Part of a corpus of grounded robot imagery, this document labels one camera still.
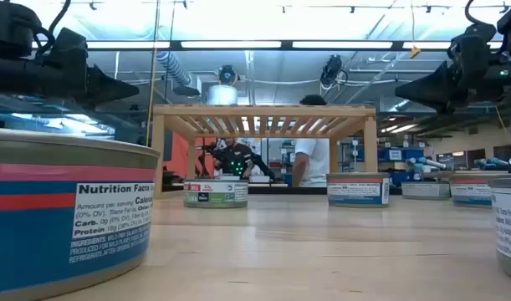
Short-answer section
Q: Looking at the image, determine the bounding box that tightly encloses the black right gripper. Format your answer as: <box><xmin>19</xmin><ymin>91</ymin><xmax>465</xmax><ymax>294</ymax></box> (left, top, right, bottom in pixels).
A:
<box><xmin>395</xmin><ymin>58</ymin><xmax>493</xmax><ymax>115</ymax></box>

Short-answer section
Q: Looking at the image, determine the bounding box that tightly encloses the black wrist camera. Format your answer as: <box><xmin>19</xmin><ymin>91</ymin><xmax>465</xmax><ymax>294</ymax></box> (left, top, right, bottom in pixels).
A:
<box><xmin>49</xmin><ymin>27</ymin><xmax>89</xmax><ymax>59</ymax></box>
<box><xmin>446</xmin><ymin>23</ymin><xmax>498</xmax><ymax>64</ymax></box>

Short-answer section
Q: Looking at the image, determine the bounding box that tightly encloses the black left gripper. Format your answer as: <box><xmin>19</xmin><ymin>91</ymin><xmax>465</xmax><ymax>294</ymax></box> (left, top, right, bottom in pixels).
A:
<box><xmin>45</xmin><ymin>56</ymin><xmax>141</xmax><ymax>111</ymax></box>

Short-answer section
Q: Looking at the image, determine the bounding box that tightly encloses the blue pink label salmon can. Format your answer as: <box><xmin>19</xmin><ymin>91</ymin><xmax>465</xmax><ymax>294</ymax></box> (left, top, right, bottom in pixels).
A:
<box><xmin>448</xmin><ymin>171</ymin><xmax>495</xmax><ymax>209</ymax></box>
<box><xmin>0</xmin><ymin>127</ymin><xmax>161</xmax><ymax>301</ymax></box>
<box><xmin>326</xmin><ymin>172</ymin><xmax>391</xmax><ymax>208</ymax></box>

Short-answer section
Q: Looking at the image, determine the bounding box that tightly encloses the wooden slatted shelf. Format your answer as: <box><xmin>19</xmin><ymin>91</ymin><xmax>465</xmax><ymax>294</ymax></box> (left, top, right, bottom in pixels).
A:
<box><xmin>151</xmin><ymin>104</ymin><xmax>380</xmax><ymax>201</ymax></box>

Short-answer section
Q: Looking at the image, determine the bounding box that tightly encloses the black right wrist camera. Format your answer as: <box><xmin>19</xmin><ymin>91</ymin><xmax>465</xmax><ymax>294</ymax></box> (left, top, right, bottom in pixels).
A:
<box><xmin>446</xmin><ymin>23</ymin><xmax>498</xmax><ymax>64</ymax></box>

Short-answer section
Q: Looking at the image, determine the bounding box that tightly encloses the orange wall panel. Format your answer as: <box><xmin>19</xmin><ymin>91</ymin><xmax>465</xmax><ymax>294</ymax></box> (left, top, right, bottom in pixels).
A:
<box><xmin>163</xmin><ymin>132</ymin><xmax>217</xmax><ymax>179</ymax></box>

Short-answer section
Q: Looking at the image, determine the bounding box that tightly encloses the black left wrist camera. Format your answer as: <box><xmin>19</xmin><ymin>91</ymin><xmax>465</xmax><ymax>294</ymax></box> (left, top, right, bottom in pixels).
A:
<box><xmin>49</xmin><ymin>27</ymin><xmax>89</xmax><ymax>59</ymax></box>

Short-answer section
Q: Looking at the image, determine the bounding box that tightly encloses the black camera cable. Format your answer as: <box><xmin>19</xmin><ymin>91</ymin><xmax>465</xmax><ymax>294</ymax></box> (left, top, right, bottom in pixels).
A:
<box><xmin>32</xmin><ymin>0</ymin><xmax>72</xmax><ymax>58</ymax></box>
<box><xmin>465</xmin><ymin>0</ymin><xmax>487</xmax><ymax>27</ymax></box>

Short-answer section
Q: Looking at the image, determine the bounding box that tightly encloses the silver corrugated duct hose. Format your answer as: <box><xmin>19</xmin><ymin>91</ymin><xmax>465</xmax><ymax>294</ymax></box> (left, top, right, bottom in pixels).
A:
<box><xmin>156</xmin><ymin>50</ymin><xmax>194</xmax><ymax>87</ymax></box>

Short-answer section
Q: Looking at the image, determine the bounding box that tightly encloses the black hanging ceiling device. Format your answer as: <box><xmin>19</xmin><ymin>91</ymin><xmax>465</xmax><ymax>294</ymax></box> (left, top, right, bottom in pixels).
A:
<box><xmin>319</xmin><ymin>54</ymin><xmax>349</xmax><ymax>89</ymax></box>

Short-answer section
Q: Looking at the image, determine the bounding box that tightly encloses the person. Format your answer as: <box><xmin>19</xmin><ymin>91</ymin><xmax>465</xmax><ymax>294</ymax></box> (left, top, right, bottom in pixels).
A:
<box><xmin>291</xmin><ymin>94</ymin><xmax>332</xmax><ymax>188</ymax></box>
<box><xmin>212</xmin><ymin>137</ymin><xmax>256</xmax><ymax>181</ymax></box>

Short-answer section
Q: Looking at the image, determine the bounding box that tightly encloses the black round ceiling device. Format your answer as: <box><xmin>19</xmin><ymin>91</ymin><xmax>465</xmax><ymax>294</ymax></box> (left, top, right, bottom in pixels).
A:
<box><xmin>217</xmin><ymin>64</ymin><xmax>238</xmax><ymax>87</ymax></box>

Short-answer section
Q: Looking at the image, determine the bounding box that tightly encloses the black left camera cable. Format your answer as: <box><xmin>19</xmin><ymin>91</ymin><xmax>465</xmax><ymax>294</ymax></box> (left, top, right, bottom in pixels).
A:
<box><xmin>32</xmin><ymin>0</ymin><xmax>72</xmax><ymax>58</ymax></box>

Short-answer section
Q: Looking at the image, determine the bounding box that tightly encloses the black right camera cable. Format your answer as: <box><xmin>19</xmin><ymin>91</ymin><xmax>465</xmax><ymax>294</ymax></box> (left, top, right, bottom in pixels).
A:
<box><xmin>465</xmin><ymin>0</ymin><xmax>487</xmax><ymax>27</ymax></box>

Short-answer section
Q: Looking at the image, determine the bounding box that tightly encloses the white hanging cylinder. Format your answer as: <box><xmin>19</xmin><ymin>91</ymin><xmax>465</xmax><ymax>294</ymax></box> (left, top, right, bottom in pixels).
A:
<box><xmin>207</xmin><ymin>84</ymin><xmax>239</xmax><ymax>105</ymax></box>

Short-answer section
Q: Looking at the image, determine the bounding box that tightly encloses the blue bin white label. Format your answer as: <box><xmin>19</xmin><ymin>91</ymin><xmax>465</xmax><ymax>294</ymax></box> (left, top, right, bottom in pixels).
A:
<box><xmin>378</xmin><ymin>147</ymin><xmax>406</xmax><ymax>163</ymax></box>

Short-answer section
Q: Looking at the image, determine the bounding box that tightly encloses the green white label tuna can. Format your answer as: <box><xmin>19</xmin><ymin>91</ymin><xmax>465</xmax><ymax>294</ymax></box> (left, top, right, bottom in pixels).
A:
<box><xmin>488</xmin><ymin>176</ymin><xmax>511</xmax><ymax>283</ymax></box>
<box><xmin>182</xmin><ymin>178</ymin><xmax>250</xmax><ymax>209</ymax></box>
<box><xmin>401</xmin><ymin>180</ymin><xmax>452</xmax><ymax>201</ymax></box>

